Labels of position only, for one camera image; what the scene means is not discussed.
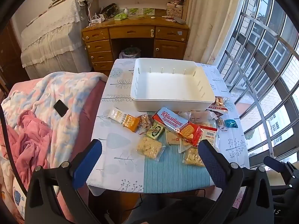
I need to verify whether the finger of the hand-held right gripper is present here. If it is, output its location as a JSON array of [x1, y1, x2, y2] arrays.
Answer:
[[263, 156, 292, 178]]

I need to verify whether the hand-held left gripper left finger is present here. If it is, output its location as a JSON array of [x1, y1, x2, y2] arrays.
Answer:
[[24, 139, 103, 224]]

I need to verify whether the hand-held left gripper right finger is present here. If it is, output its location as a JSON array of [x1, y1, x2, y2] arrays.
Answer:
[[198, 139, 275, 224]]

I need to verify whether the clear white candy packet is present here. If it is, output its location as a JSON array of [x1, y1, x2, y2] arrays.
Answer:
[[182, 146, 206, 167]]

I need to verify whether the red label clear packet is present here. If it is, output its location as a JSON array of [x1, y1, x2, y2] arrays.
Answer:
[[198, 125, 218, 148]]

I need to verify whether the teal foil candy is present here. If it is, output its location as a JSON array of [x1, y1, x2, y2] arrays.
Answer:
[[224, 119, 239, 129]]

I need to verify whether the beige paper snack packet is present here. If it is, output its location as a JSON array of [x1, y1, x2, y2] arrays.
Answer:
[[165, 131, 187, 146]]

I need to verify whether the red blue biscuit pack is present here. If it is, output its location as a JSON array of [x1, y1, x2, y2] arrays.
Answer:
[[152, 107, 204, 145]]

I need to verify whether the white orange snack bar packet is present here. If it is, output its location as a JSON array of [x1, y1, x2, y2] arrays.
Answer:
[[108, 107, 141, 132]]

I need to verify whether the clear rice crisp packet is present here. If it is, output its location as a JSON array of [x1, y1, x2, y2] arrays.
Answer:
[[135, 136, 165, 161]]

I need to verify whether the green candy packet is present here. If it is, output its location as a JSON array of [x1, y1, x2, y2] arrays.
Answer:
[[146, 124, 165, 141]]

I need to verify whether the white plastic bin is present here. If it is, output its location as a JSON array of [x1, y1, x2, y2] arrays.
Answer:
[[130, 58, 216, 112]]

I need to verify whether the red white wrapper packet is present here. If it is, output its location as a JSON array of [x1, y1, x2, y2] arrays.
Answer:
[[207, 105, 229, 114]]

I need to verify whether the pink blanket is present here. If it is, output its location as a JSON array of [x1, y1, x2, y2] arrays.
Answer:
[[0, 110, 55, 192]]

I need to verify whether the pink bed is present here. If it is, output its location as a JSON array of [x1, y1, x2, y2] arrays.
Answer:
[[12, 79, 108, 224]]

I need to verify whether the black phone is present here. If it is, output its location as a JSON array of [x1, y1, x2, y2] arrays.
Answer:
[[53, 99, 69, 118]]

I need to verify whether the small tan candy packet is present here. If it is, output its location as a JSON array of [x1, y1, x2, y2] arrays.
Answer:
[[215, 97, 230, 106]]

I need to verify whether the clear nut mix packet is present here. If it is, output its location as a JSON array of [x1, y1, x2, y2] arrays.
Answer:
[[137, 114, 155, 136]]

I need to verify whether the white printed pillow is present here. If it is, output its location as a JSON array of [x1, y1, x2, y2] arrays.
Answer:
[[12, 180, 26, 220]]

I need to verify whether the floral blanket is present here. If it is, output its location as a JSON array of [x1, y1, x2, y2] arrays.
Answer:
[[1, 71, 108, 215]]

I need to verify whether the metal window grille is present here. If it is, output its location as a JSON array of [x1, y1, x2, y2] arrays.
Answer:
[[215, 0, 299, 168]]

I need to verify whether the trash bin with bag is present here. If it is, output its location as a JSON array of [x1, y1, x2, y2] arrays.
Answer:
[[119, 47, 142, 60]]

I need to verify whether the white lace cover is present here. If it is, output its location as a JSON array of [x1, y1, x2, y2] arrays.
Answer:
[[21, 0, 93, 80]]

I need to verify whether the wooden desk with drawers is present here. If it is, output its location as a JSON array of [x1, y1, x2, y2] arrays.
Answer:
[[82, 0, 190, 77]]

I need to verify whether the white power strip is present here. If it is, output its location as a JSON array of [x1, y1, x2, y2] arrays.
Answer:
[[90, 15, 105, 25]]

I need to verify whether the cream curtain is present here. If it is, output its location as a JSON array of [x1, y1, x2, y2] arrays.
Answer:
[[183, 0, 251, 64]]

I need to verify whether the dark patterned pouch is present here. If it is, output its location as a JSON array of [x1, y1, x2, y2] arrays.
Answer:
[[99, 3, 118, 20]]

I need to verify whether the patterned box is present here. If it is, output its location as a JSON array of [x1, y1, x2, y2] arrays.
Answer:
[[166, 6, 184, 19]]

